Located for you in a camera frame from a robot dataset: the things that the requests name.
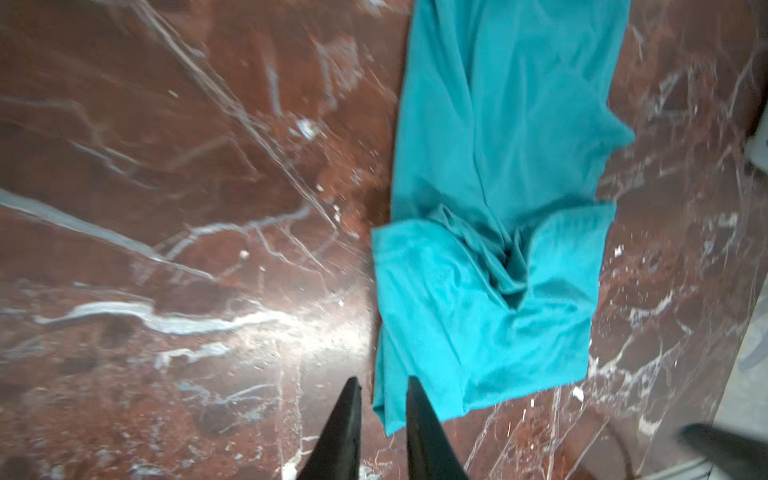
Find teal printed t-shirt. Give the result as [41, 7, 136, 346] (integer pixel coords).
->
[372, 1, 634, 434]

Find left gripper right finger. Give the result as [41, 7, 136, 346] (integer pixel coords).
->
[406, 376, 469, 480]

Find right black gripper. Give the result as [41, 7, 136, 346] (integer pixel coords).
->
[679, 423, 767, 479]

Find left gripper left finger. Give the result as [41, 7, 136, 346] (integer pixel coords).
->
[297, 377, 362, 480]

